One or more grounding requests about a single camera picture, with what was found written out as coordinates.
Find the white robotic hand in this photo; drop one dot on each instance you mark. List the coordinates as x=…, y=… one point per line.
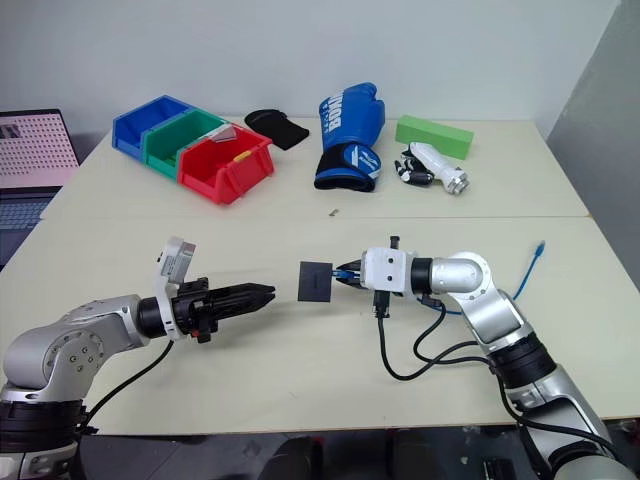
x=435, y=162

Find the green plastic storage bin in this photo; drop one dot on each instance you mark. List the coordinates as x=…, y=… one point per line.
x=172, y=137

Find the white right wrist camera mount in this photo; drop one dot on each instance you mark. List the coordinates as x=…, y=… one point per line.
x=387, y=270

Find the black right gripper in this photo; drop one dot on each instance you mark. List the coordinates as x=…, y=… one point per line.
x=381, y=302

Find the small yellow piece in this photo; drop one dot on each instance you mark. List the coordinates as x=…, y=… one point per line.
x=241, y=156

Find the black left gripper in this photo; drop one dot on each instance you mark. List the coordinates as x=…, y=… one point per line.
x=192, y=310

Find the blue plastic storage bin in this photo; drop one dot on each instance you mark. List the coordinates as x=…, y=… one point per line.
x=132, y=127

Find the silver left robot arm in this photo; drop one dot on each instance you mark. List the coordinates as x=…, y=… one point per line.
x=65, y=345

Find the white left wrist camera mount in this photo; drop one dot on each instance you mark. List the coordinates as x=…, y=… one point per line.
x=172, y=262

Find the blue boxing glove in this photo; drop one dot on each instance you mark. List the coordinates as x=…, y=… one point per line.
x=350, y=130

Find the clear silver plastic bag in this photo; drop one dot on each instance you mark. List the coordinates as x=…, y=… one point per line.
x=226, y=134

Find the laptop with pink screen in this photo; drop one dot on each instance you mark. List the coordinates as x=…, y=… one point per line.
x=30, y=150

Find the gray partition panel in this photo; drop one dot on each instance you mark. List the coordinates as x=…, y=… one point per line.
x=600, y=125

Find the red plastic storage bin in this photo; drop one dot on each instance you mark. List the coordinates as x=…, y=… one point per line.
x=235, y=175

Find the black fabric wrap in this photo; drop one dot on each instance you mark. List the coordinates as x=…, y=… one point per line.
x=277, y=127

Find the green rectangular block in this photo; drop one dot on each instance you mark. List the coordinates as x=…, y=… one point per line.
x=432, y=134

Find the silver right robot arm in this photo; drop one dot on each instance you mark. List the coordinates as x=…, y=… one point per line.
x=492, y=312

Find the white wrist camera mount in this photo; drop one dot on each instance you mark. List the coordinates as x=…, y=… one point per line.
x=387, y=270
x=172, y=262

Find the small black box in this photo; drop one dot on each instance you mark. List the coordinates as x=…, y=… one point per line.
x=315, y=281

